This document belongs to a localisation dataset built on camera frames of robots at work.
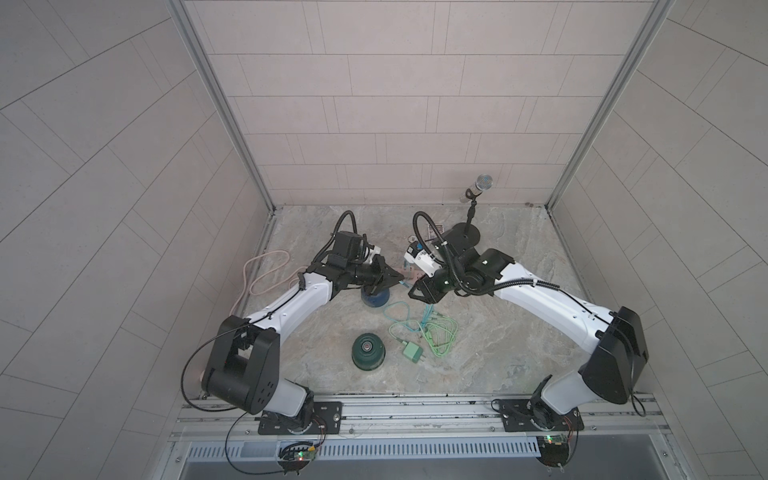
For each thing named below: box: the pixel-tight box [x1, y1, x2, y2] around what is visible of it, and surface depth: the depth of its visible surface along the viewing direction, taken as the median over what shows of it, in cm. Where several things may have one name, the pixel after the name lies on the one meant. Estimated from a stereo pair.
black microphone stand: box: [452, 188, 483, 247], surface depth 109 cm
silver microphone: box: [460, 174, 493, 203], surface depth 88 cm
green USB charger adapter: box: [402, 340, 426, 364], surface depth 82 cm
